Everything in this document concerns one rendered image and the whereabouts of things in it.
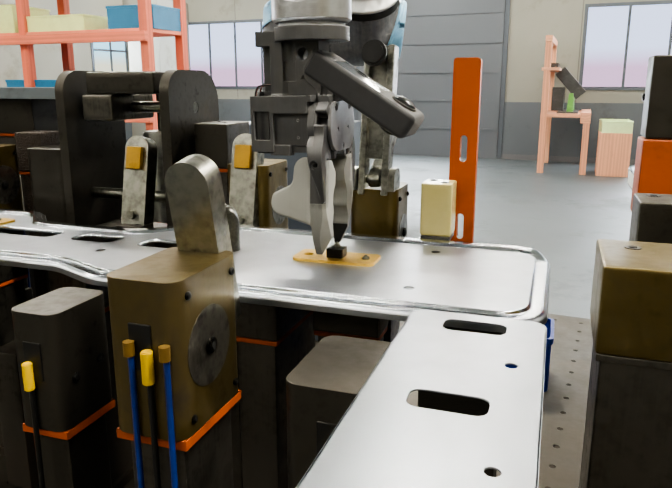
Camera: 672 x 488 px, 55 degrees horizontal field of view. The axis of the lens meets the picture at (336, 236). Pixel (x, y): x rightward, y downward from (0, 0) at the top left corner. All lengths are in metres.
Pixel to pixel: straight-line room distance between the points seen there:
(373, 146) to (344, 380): 0.39
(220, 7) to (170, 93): 11.95
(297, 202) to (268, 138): 0.07
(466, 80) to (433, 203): 0.14
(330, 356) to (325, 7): 0.31
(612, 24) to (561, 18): 0.72
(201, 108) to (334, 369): 0.57
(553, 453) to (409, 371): 0.55
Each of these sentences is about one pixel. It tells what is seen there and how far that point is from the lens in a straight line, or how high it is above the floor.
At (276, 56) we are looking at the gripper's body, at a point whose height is 1.20.
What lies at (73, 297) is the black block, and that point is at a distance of 0.61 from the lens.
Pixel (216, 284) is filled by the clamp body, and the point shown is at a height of 1.03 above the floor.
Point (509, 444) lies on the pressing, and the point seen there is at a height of 1.00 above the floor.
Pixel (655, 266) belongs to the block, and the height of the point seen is 1.06.
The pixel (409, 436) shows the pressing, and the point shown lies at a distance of 0.34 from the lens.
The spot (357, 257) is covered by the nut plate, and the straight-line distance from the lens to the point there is 0.64.
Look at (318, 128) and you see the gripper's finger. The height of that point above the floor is 1.13.
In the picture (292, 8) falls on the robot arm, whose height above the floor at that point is 1.24.
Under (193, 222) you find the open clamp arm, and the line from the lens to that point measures 0.50.
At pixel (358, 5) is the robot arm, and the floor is 1.30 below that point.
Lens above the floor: 1.17
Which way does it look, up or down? 13 degrees down
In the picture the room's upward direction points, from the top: straight up
